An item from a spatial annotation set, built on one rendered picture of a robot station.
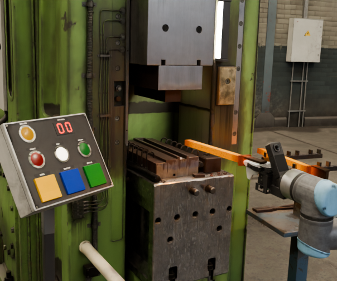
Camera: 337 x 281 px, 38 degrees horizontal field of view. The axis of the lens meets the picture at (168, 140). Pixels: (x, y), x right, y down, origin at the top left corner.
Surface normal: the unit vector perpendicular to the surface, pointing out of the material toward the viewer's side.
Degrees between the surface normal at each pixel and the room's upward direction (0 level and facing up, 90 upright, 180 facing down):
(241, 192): 90
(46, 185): 60
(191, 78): 90
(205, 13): 90
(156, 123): 90
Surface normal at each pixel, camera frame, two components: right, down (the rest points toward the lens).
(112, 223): 0.48, 0.19
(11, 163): -0.59, 0.14
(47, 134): 0.72, -0.37
